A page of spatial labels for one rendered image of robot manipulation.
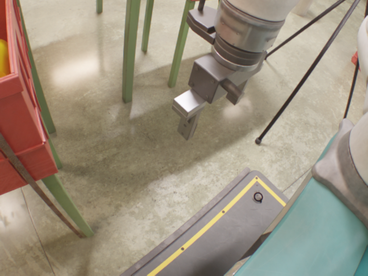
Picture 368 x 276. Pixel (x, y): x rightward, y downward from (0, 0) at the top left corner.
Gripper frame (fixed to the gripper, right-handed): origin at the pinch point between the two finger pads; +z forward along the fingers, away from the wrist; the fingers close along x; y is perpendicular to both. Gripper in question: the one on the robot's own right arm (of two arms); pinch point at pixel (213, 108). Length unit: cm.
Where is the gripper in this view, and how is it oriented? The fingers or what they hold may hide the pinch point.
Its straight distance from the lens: 49.6
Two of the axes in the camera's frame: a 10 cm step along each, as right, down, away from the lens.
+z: -1.9, 5.8, 7.9
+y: 6.9, 6.6, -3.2
